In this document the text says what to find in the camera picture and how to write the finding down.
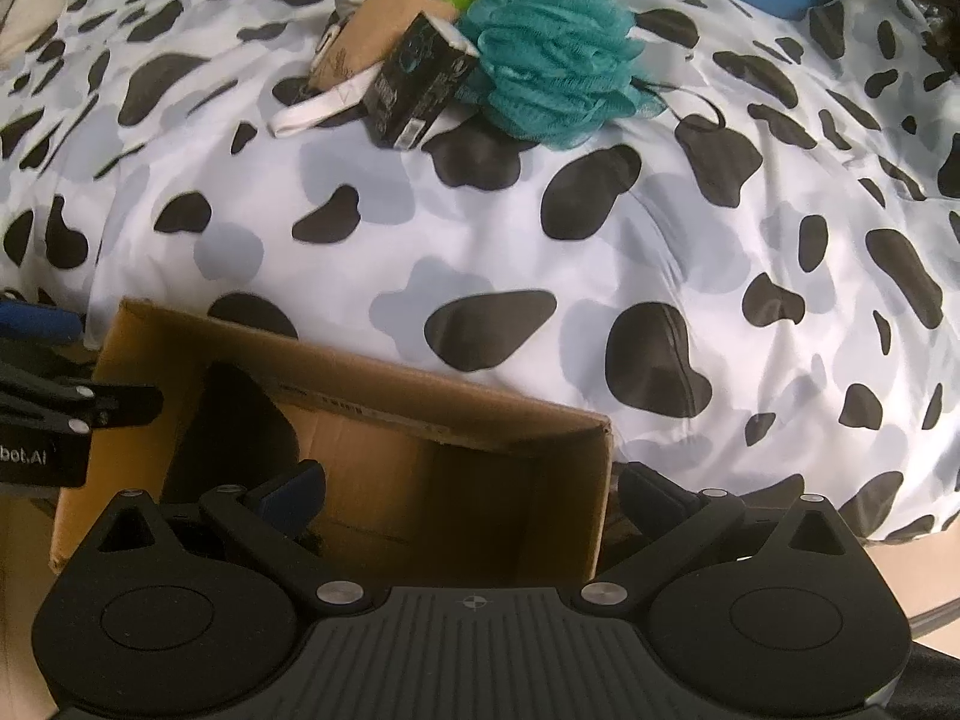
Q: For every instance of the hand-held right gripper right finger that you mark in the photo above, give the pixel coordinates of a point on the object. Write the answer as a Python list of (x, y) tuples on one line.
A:
[(643, 499)]

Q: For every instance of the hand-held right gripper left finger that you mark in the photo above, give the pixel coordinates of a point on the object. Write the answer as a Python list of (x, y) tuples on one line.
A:
[(289, 499)]

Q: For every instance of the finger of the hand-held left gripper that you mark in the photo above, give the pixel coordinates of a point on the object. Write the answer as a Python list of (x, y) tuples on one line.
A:
[(112, 405), (37, 324)]

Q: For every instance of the cardboard box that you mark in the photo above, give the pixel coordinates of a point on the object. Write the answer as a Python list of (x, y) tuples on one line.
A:
[(465, 487)]

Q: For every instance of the black carton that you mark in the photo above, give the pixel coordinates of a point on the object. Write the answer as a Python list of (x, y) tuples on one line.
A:
[(420, 82)]

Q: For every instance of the teal bath loofah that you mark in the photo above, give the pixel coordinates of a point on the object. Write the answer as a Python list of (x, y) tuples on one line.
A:
[(555, 52)]

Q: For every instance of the cow print blanket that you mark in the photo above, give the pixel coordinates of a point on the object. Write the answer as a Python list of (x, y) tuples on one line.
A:
[(525, 240)]

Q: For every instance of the beige cloth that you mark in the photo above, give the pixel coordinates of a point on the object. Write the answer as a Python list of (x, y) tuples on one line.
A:
[(30, 0)]

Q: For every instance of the cow print pillow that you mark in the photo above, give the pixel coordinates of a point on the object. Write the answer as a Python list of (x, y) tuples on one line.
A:
[(885, 37)]

